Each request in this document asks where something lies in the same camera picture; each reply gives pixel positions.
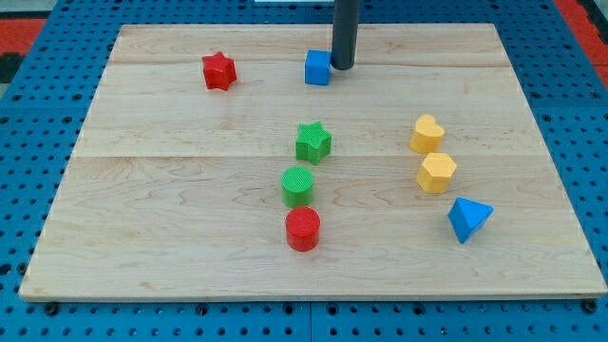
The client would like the yellow heart block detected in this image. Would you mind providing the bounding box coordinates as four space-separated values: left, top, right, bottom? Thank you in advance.
409 114 446 154

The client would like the blue cube block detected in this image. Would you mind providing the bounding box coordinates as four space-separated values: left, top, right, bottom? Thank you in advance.
305 49 331 86

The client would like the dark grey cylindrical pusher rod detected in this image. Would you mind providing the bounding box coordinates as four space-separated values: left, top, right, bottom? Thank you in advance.
332 0 361 70

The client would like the green cylinder block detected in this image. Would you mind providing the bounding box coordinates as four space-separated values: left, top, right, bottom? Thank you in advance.
281 166 314 208

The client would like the red star block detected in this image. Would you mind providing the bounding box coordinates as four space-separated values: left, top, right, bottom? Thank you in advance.
201 51 237 91

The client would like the light wooden board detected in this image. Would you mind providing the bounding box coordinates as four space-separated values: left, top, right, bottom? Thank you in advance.
19 24 607 302

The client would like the yellow hexagon block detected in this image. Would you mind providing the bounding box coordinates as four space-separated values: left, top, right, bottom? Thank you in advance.
416 153 457 194

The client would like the red cylinder block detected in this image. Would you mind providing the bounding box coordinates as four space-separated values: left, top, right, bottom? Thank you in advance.
285 206 321 252

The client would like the blue triangle block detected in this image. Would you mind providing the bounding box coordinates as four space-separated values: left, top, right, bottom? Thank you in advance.
447 198 494 244

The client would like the green star block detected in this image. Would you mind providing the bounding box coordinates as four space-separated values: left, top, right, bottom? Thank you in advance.
295 122 333 165

